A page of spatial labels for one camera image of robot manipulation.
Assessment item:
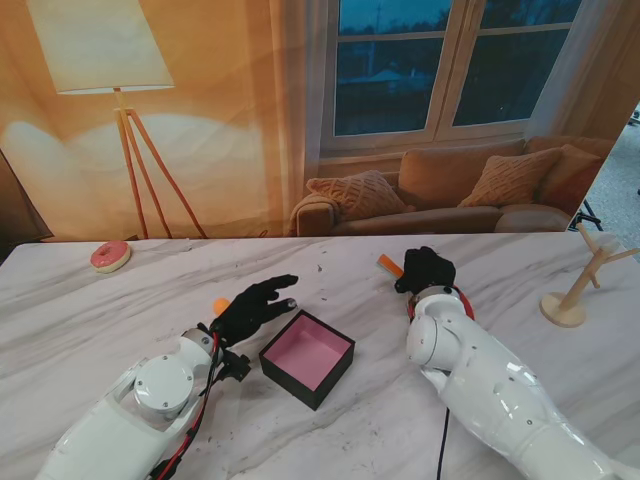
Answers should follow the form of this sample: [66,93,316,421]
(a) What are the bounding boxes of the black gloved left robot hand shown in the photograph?
[209,273,300,349]

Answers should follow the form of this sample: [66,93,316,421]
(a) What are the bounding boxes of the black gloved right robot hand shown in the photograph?
[394,246,457,296]

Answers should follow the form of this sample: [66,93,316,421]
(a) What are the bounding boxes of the black box pink inside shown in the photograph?
[258,309,357,412]

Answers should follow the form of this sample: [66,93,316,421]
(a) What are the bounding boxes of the ping pong bat orange handle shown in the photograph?
[375,253,405,277]

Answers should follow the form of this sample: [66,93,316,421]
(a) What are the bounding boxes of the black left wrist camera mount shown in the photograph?
[214,349,251,384]

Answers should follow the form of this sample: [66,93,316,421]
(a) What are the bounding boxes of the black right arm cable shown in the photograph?
[435,407,451,480]

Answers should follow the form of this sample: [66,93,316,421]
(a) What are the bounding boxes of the printed living room backdrop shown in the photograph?
[0,0,640,246]

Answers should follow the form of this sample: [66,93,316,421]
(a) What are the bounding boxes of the pink frosted donut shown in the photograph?
[89,240,133,274]

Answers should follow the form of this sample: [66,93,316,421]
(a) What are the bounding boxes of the red black left arm cables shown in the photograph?
[149,329,224,480]

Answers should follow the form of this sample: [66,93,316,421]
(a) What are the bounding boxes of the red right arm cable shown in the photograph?
[405,283,476,321]

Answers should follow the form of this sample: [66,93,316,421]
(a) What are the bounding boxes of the black clamp stand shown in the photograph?
[569,199,606,234]

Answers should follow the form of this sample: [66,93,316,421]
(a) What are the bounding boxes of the wooden mug tree stand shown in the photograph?
[539,222,640,329]

